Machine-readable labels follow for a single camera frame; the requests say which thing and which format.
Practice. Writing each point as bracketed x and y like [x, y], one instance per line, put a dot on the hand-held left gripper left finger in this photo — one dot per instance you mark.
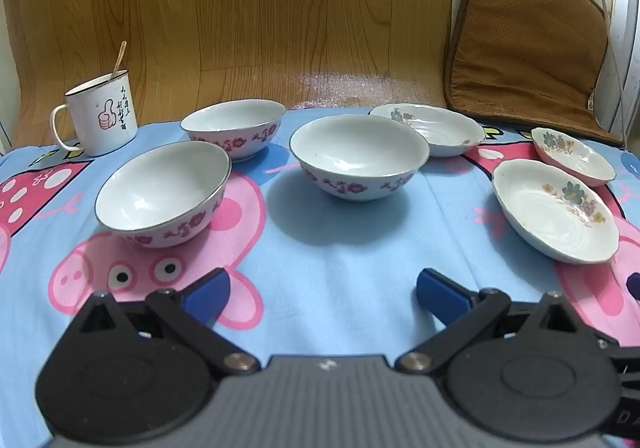
[207, 290]

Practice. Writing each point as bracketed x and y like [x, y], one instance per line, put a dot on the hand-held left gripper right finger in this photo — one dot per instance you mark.
[440, 295]

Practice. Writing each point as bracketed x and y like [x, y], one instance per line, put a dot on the white bowl purple floral print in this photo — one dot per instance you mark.
[232, 120]
[357, 148]
[160, 188]

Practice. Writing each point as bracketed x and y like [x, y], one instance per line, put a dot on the white plate floral print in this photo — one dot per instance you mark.
[575, 155]
[545, 213]
[435, 128]

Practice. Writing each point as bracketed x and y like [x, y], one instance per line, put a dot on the cartoon pig printed blanket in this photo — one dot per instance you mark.
[325, 248]

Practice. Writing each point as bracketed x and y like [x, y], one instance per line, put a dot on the white enamel mug thumb print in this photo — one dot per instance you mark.
[107, 128]

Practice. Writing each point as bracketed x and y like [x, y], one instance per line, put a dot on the brown seat cushion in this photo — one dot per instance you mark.
[525, 38]

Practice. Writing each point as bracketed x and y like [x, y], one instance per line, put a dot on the framed glass door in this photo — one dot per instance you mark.
[629, 3]

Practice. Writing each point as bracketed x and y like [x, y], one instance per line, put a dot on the wood-grain wall sheet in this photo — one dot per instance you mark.
[250, 3]

